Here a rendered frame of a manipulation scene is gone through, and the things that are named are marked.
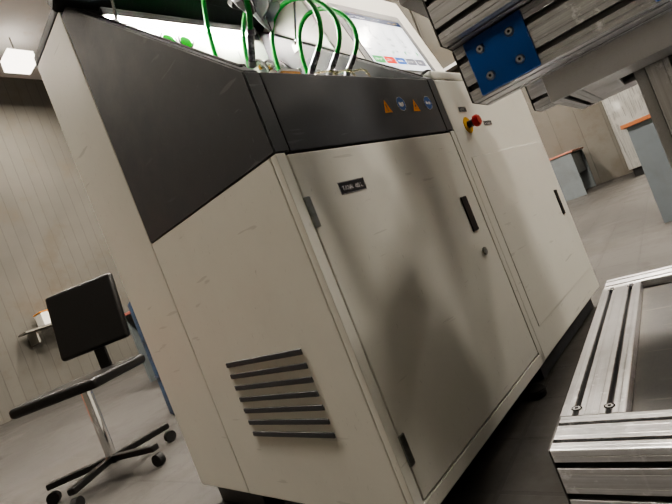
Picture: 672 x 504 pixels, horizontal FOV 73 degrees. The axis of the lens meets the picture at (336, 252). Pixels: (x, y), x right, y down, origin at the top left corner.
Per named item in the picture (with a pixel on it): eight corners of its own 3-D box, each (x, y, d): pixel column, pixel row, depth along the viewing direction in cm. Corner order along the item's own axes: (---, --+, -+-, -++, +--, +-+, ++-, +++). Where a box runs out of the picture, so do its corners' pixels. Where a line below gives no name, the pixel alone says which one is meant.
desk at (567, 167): (598, 184, 809) (583, 146, 810) (589, 193, 701) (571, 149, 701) (556, 199, 853) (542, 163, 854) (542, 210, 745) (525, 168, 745)
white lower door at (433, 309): (426, 502, 82) (287, 152, 82) (416, 500, 83) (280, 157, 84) (540, 353, 128) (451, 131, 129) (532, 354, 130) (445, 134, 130)
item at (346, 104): (291, 151, 84) (259, 71, 84) (277, 160, 87) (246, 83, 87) (447, 131, 128) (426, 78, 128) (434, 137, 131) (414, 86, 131)
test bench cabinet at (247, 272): (437, 565, 80) (273, 153, 81) (258, 519, 120) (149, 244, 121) (554, 382, 131) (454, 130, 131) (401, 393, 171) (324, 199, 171)
